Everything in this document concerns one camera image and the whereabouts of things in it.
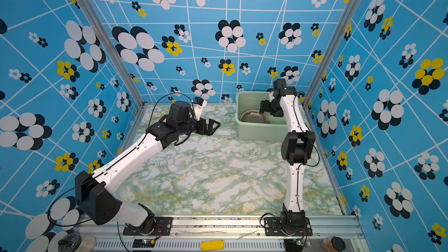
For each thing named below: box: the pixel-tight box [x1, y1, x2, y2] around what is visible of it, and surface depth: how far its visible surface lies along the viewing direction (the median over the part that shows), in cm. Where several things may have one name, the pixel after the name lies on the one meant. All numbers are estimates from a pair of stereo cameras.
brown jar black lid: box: [319, 235, 346, 252], surface depth 63 cm
